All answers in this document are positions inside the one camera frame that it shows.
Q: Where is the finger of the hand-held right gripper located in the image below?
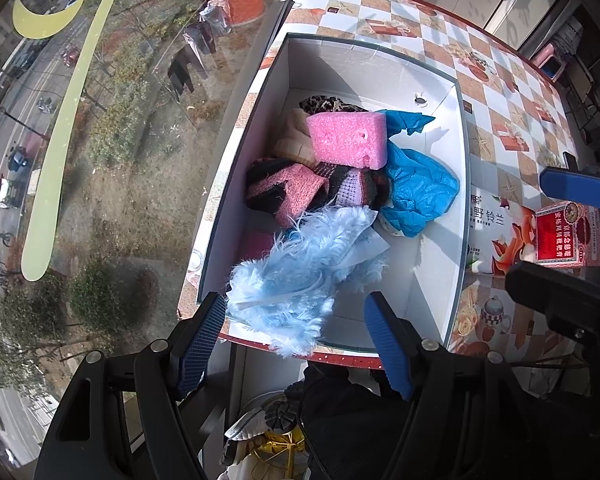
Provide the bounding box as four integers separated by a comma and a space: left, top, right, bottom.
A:
505, 260, 600, 356
539, 157, 600, 233

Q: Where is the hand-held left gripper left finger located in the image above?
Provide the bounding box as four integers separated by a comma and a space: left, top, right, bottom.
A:
32, 291, 227, 480

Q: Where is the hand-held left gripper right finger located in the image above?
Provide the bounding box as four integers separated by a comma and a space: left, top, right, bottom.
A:
364, 291, 551, 480

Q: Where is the white cardboard storage box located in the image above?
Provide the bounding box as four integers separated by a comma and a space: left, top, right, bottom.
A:
196, 32, 468, 356

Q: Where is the light blue fluffy cloth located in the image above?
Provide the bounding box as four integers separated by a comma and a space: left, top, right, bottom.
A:
226, 206, 391, 358

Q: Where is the white polka dot scrunchie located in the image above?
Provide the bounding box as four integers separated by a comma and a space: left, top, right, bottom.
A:
372, 217, 406, 237

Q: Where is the blue plastic shoe cover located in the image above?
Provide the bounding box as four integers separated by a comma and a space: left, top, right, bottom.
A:
377, 109, 436, 137
380, 142, 461, 238

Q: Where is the purple knit cloth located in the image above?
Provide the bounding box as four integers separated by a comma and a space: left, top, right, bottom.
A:
325, 167, 393, 211

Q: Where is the pink and black knit cloth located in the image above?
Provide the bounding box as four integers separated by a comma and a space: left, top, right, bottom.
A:
244, 157, 331, 228

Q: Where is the pink mesh item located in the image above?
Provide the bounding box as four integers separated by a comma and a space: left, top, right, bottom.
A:
306, 111, 390, 170

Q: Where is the beige knit cloth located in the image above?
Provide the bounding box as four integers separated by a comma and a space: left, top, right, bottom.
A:
272, 108, 321, 171

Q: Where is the leopard print scrunchie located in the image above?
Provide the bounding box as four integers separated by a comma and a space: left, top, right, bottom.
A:
299, 95, 368, 117

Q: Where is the red patterned medicine box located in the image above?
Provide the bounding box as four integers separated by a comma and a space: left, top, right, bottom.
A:
532, 201, 600, 267

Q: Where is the person's dark clothing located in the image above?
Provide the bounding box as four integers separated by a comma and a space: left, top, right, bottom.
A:
285, 362, 600, 480

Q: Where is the white floral tissue pack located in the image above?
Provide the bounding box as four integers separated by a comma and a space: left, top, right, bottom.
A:
462, 187, 538, 276

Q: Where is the black folding chair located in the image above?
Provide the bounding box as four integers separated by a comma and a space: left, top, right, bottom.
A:
562, 57, 600, 131

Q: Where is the pink plastic stool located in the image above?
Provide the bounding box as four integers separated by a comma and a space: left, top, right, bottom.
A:
532, 42, 568, 81

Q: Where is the checkered printed tablecloth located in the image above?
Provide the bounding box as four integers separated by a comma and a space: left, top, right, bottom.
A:
179, 0, 586, 366

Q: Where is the long yellow window sticker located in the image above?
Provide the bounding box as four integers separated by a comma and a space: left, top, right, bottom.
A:
20, 0, 131, 281

